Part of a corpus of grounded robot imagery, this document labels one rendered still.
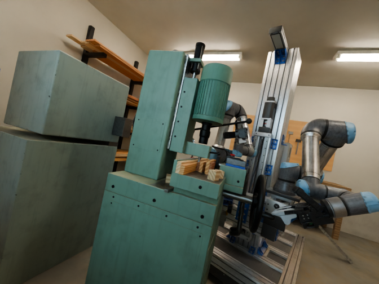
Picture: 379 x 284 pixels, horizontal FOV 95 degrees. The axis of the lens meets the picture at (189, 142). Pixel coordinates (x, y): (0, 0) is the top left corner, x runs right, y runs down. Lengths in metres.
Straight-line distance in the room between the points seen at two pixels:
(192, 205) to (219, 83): 0.62
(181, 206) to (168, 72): 0.70
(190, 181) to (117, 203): 0.42
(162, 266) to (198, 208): 0.32
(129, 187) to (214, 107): 0.59
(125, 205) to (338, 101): 4.28
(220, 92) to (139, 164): 0.59
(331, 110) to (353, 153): 0.89
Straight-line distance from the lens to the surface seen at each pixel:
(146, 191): 0.88
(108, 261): 1.12
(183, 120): 0.96
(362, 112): 4.64
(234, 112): 1.54
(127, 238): 1.01
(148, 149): 0.99
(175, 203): 0.83
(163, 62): 1.08
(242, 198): 0.97
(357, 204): 0.92
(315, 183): 0.98
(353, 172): 4.49
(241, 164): 0.94
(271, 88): 1.81
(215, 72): 0.98
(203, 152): 0.95
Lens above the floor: 1.04
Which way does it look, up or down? level
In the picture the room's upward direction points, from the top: 12 degrees clockwise
